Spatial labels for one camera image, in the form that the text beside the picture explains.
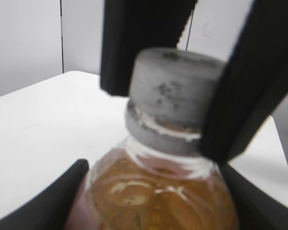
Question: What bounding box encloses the peach oolong tea bottle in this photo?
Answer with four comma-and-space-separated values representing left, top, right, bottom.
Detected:
63, 100, 240, 230

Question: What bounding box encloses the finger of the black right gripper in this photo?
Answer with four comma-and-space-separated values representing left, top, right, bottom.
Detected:
199, 0, 288, 164
100, 0, 197, 96

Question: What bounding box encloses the white bottle cap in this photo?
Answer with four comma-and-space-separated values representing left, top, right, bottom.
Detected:
129, 47, 225, 126

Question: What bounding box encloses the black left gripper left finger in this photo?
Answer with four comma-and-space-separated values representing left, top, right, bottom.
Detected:
0, 159, 89, 230

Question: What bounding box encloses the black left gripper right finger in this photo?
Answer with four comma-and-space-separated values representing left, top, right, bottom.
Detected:
222, 164, 288, 230

